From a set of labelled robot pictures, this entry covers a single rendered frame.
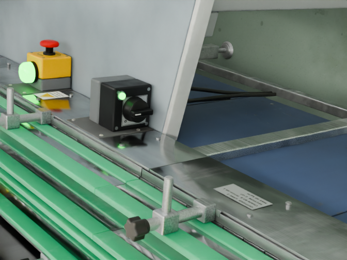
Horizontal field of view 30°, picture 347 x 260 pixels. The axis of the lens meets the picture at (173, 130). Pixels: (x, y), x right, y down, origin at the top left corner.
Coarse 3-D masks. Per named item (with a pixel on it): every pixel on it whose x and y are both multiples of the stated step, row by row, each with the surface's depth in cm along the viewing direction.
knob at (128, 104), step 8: (136, 96) 113; (128, 104) 111; (136, 104) 111; (144, 104) 112; (128, 112) 111; (136, 112) 110; (144, 112) 111; (152, 112) 112; (128, 120) 113; (136, 120) 112
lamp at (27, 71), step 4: (24, 64) 133; (28, 64) 133; (32, 64) 133; (36, 64) 134; (20, 68) 133; (24, 68) 132; (28, 68) 132; (32, 68) 133; (36, 68) 133; (20, 72) 133; (24, 72) 133; (28, 72) 132; (32, 72) 133; (36, 72) 133; (20, 76) 134; (24, 76) 133; (28, 76) 133; (32, 76) 133; (36, 76) 134; (24, 80) 133; (28, 80) 133; (32, 80) 134; (36, 80) 134
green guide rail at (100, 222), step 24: (0, 144) 130; (24, 168) 118; (48, 168) 119; (48, 192) 109; (72, 192) 110; (72, 216) 101; (96, 216) 102; (120, 216) 102; (96, 240) 95; (120, 240) 95; (144, 240) 95
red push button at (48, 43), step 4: (44, 40) 135; (48, 40) 135; (52, 40) 136; (40, 44) 135; (44, 44) 134; (48, 44) 134; (52, 44) 134; (56, 44) 135; (48, 48) 135; (52, 48) 136; (48, 52) 135; (52, 52) 136
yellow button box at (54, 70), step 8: (32, 56) 135; (40, 56) 134; (48, 56) 134; (56, 56) 135; (64, 56) 136; (40, 64) 132; (48, 64) 133; (56, 64) 134; (64, 64) 135; (40, 72) 133; (48, 72) 133; (56, 72) 135; (64, 72) 136; (40, 80) 133; (48, 80) 134; (56, 80) 135; (64, 80) 136; (40, 88) 134; (48, 88) 135; (56, 88) 136; (64, 88) 137
